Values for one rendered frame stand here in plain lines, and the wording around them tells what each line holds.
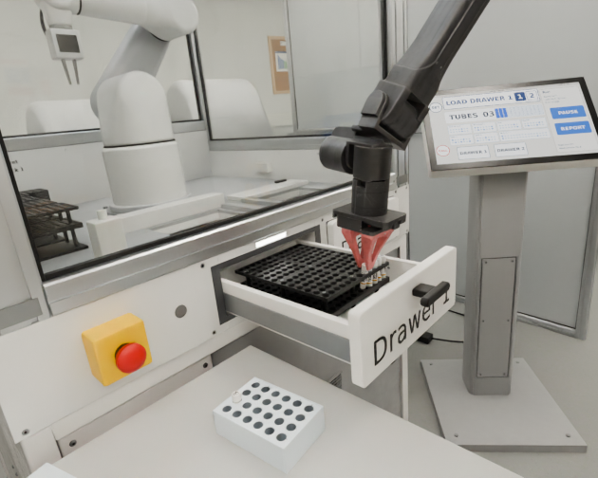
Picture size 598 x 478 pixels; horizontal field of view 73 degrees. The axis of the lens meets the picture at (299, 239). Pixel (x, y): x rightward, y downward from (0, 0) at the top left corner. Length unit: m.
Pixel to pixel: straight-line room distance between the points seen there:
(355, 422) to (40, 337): 0.43
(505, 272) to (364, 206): 1.05
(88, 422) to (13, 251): 0.27
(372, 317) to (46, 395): 0.44
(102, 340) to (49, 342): 0.07
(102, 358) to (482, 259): 1.28
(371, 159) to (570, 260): 1.79
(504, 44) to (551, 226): 0.89
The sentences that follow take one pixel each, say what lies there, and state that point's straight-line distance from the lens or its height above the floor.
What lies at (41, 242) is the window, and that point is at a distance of 0.61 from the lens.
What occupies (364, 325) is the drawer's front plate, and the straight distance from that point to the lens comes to 0.52.
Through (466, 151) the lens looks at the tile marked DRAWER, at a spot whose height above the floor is 1.01.
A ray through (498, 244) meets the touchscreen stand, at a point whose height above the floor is 0.67.
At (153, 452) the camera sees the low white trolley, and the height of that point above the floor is 0.76.
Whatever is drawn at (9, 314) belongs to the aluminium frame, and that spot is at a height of 0.97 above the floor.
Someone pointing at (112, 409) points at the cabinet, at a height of 0.77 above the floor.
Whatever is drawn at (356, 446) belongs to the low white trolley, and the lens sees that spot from 0.58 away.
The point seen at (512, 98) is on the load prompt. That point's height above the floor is 1.15.
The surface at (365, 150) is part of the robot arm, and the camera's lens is 0.61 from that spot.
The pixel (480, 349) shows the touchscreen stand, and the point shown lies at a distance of 1.74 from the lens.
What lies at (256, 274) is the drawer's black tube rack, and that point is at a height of 0.90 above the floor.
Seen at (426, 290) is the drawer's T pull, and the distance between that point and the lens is 0.61.
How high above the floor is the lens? 1.17
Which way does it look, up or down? 17 degrees down
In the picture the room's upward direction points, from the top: 5 degrees counter-clockwise
